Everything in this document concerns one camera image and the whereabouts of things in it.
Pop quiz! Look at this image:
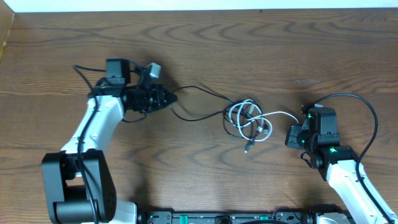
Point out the white usb cable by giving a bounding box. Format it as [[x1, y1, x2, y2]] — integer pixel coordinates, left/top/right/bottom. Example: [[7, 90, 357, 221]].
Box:
[[228, 98, 300, 142]]

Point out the black usb cable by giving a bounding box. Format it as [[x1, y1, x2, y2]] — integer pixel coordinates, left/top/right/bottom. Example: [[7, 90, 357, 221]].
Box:
[[169, 85, 271, 154]]

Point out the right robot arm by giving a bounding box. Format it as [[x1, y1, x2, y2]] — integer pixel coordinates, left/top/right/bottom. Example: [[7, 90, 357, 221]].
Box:
[[285, 107, 397, 223]]

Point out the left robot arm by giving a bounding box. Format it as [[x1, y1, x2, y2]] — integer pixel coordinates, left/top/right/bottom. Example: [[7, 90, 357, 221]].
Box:
[[41, 58, 177, 223]]

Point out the brown cardboard panel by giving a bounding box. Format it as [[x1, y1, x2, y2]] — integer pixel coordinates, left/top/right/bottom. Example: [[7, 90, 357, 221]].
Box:
[[0, 0, 15, 58]]

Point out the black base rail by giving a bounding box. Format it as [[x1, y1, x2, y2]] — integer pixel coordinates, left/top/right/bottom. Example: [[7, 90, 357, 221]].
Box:
[[136, 203, 352, 224]]

